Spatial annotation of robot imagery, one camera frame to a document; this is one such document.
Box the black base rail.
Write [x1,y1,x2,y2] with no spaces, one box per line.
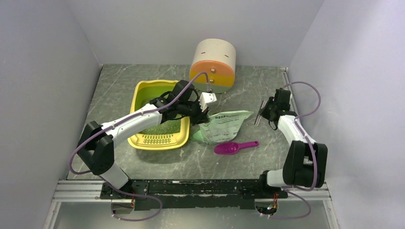
[100,176,288,211]

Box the round cream drawer cabinet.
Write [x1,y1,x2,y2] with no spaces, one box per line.
[189,38,236,94]

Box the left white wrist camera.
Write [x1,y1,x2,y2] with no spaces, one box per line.
[199,92,217,112]

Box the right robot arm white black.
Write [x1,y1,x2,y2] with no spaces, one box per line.
[257,88,328,198]

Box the magenta plastic scoop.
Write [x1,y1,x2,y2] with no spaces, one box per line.
[214,141,259,155]

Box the yellow litter box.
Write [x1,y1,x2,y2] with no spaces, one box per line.
[128,80,190,151]

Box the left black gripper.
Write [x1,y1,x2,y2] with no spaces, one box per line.
[178,96,209,125]

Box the green cat litter bag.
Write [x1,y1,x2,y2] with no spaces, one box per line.
[189,110,253,145]

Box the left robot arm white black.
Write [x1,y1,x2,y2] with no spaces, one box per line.
[75,80,216,198]

